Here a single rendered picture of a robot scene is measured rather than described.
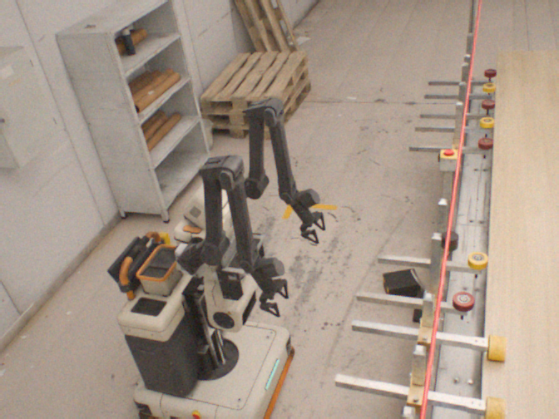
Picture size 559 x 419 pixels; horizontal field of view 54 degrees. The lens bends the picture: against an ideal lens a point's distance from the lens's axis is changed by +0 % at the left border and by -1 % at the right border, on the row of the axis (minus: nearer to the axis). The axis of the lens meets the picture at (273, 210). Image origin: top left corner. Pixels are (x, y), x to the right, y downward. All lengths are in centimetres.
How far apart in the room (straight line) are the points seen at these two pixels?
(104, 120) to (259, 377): 228
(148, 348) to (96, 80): 212
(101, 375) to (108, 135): 176
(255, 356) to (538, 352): 140
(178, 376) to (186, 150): 288
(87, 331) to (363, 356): 177
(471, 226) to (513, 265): 69
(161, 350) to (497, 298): 143
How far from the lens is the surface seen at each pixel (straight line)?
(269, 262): 195
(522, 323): 218
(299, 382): 311
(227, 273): 222
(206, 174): 177
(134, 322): 251
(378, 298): 228
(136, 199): 449
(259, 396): 276
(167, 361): 261
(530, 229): 261
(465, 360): 240
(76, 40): 403
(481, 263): 239
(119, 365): 350
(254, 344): 295
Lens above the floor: 246
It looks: 35 degrees down
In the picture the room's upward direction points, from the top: 10 degrees counter-clockwise
